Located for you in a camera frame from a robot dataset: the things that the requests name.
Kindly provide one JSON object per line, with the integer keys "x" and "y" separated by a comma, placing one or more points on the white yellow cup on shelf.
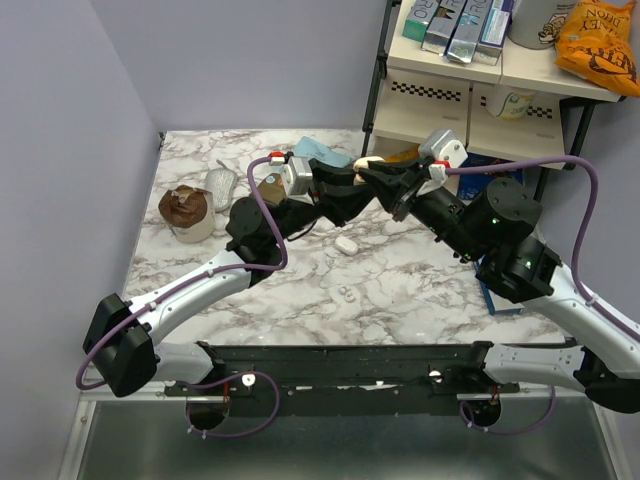
{"x": 508, "y": 103}

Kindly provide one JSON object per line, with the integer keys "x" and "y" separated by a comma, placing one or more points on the brown paper wrapped cup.
{"x": 188, "y": 213}

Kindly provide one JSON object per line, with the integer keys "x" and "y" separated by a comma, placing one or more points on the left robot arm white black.
{"x": 126, "y": 340}

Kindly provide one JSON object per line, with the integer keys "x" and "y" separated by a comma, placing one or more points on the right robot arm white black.
{"x": 601, "y": 358}

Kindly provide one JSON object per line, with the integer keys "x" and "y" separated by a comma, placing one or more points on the white earbud charging case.
{"x": 346, "y": 246}

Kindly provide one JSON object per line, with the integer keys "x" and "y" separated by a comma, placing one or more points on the black frame cream shelf unit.
{"x": 414, "y": 93}

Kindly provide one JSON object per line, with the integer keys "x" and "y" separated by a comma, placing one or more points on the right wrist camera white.
{"x": 440, "y": 151}

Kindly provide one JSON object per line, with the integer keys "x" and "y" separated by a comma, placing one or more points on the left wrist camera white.
{"x": 294, "y": 172}

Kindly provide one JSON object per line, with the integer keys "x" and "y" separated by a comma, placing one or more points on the orange honey dijon chips bag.
{"x": 594, "y": 44}

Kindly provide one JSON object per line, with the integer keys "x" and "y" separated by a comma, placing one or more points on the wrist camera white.
{"x": 440, "y": 151}
{"x": 294, "y": 172}

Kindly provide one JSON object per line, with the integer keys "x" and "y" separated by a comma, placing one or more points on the blue white card packet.
{"x": 497, "y": 305}

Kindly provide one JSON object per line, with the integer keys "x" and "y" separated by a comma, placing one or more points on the beige earbud charging case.
{"x": 362, "y": 164}

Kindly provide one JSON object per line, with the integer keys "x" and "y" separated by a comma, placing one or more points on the white popcorn tub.
{"x": 536, "y": 24}

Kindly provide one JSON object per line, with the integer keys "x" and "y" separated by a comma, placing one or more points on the teal toothpaste box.
{"x": 418, "y": 19}

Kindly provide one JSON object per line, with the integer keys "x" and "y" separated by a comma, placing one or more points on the silver toothpaste box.
{"x": 442, "y": 26}
{"x": 464, "y": 42}

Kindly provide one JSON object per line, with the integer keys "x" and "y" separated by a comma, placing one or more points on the blue white toothpaste box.
{"x": 491, "y": 41}

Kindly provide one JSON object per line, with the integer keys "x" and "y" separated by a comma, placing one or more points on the silver toothpaste box left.
{"x": 442, "y": 26}

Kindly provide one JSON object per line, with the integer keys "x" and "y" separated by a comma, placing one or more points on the blue cassava chips bag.
{"x": 271, "y": 188}

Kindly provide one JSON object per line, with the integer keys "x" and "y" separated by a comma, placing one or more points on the orange snack bag lower shelf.
{"x": 406, "y": 155}

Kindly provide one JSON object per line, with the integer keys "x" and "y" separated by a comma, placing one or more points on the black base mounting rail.
{"x": 344, "y": 380}

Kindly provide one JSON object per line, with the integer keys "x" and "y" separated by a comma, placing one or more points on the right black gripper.
{"x": 398, "y": 191}

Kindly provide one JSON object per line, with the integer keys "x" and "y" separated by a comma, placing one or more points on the silver toothpaste box middle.
{"x": 464, "y": 42}

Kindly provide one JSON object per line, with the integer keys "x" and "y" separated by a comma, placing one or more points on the blue Doritos bag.
{"x": 470, "y": 185}

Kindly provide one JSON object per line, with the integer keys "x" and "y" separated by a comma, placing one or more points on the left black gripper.
{"x": 336, "y": 196}

